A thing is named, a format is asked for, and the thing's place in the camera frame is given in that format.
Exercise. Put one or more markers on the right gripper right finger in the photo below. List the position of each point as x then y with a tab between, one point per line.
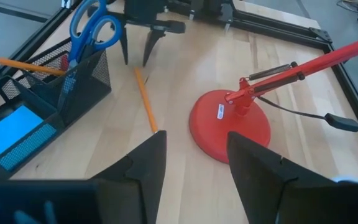
253	180

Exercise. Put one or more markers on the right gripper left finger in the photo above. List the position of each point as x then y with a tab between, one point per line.
141	186

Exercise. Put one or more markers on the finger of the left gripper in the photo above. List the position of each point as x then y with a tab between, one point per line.
151	40
124	43

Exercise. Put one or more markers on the red eraser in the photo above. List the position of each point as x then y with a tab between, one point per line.
64	62

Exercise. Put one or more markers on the black mesh desk organizer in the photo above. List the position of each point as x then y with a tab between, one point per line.
82	90

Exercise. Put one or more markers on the orange pencil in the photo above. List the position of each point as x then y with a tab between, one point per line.
26	66
146	99

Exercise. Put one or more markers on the blue sticky note pad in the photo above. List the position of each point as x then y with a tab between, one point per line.
8	130

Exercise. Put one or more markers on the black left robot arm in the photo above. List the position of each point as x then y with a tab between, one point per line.
204	7

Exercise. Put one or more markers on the red desk lamp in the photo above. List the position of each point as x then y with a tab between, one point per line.
228	124

